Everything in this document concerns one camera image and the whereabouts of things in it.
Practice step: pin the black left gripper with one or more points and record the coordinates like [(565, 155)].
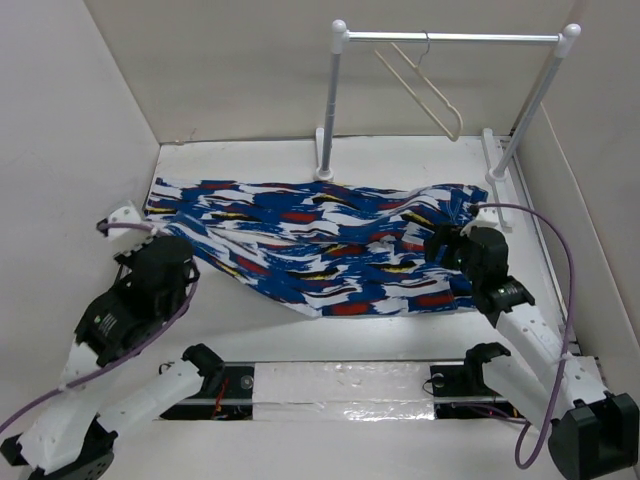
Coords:
[(134, 257)]

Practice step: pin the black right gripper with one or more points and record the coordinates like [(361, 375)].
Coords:
[(442, 235)]

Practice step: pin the blue patterned trousers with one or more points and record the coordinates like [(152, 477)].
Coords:
[(322, 249)]

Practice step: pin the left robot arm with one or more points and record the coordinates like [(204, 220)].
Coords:
[(74, 437)]

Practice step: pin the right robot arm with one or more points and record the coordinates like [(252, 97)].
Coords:
[(589, 431)]

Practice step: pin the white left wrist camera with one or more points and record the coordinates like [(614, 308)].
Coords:
[(124, 225)]

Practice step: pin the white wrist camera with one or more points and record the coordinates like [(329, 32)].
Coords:
[(124, 225), (482, 217)]

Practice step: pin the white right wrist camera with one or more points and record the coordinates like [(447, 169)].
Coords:
[(482, 217)]

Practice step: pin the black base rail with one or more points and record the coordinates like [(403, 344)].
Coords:
[(344, 391)]

